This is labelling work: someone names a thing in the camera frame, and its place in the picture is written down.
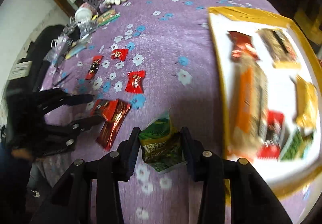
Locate red candy lower right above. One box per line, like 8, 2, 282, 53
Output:
125, 70, 146, 94

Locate yellow cake packet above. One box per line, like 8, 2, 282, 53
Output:
293, 75, 318, 130

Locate purple floral tablecloth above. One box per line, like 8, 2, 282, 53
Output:
32, 0, 322, 224

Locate clear plastic container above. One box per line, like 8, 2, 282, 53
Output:
63, 17, 98, 41

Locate red black chocolate wrapper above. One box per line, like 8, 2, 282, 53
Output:
85, 55, 104, 80

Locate green pea snack packet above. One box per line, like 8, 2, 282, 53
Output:
278, 127, 314, 161

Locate white round jar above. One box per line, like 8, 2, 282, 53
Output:
74, 2, 97, 23

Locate long dark red wrapper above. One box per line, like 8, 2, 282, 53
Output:
91, 99, 131, 151

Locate eyeglasses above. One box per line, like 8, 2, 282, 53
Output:
52, 68, 70, 87

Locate dark red foil packet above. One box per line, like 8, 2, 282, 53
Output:
228, 31, 259, 60

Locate red candy with white text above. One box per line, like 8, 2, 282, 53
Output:
111, 49, 129, 62

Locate yellow cardboard tray box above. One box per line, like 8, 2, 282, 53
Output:
208, 6, 321, 197

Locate beige cracker pack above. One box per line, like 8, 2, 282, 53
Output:
257, 28, 301, 69
227, 54, 269, 160

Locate red black candy packet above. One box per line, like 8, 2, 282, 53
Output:
257, 110, 285, 159

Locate blue yellow tube package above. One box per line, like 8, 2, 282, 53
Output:
65, 44, 86, 59

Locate green biscuit package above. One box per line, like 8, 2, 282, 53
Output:
97, 9, 120, 27

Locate black backpack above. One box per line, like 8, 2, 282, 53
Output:
4, 25, 64, 98

